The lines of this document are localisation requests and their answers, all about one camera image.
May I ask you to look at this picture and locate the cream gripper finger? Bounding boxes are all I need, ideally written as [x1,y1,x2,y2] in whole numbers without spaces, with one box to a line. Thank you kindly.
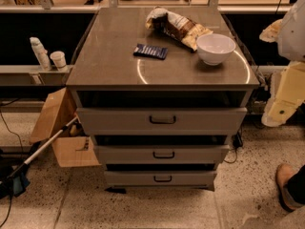
[259,19,282,43]
[261,61,305,127]

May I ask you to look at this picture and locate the grey top drawer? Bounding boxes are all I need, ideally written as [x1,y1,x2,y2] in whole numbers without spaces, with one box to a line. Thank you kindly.
[77,108,246,135]

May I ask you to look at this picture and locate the grey drawer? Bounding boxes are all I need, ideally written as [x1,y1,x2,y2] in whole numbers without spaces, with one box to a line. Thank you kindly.
[104,171,216,187]
[94,145,229,164]
[77,108,246,135]

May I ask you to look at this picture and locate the grey drawer cabinet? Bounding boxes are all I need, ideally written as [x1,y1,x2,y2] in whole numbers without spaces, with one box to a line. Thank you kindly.
[67,8,258,190]

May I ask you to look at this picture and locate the grey middle drawer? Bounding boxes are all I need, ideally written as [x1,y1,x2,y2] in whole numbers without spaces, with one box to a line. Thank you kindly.
[94,145,229,164]

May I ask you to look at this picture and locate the grey bottom drawer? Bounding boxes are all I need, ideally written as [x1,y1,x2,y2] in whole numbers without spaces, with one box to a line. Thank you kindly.
[104,171,216,187]

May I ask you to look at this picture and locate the white bowl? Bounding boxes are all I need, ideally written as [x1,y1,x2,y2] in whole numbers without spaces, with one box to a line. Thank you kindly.
[196,33,236,66]

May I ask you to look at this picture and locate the crumpled chip bag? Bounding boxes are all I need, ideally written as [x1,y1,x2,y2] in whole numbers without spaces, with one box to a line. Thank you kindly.
[145,7,213,52]

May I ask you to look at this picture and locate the brown shoe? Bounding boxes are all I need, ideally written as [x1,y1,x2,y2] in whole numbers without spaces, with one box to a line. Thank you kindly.
[275,163,305,212]

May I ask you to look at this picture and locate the blue snack packet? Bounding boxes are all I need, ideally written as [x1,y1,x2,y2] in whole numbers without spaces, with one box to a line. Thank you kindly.
[133,44,168,60]

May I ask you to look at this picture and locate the cardboard box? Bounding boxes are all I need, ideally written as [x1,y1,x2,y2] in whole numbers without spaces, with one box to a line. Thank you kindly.
[30,88,99,167]

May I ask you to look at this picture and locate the white spray bottle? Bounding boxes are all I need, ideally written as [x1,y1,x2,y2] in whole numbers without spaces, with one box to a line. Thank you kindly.
[30,37,51,72]

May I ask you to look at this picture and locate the silver pole tool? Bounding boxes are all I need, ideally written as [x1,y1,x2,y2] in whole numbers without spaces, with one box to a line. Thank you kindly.
[0,117,77,198]

